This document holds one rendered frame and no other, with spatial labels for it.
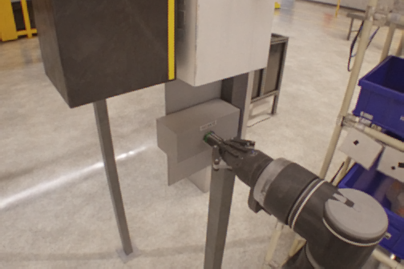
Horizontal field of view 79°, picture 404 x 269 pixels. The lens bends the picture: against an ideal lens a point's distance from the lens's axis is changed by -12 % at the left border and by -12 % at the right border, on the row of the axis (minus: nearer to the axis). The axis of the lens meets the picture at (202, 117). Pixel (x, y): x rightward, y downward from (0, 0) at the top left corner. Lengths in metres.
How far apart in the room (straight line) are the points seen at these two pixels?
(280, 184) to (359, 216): 0.14
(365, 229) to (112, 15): 0.45
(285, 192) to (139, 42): 0.33
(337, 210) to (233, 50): 0.31
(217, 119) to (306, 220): 0.32
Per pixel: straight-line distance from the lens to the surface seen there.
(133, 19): 0.37
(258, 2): 0.51
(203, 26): 0.43
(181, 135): 0.60
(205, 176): 2.00
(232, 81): 0.72
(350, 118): 1.09
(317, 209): 0.47
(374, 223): 0.48
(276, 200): 0.50
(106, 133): 1.19
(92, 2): 0.35
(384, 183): 1.38
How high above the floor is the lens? 1.51
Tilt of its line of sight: 30 degrees down
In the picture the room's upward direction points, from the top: 3 degrees clockwise
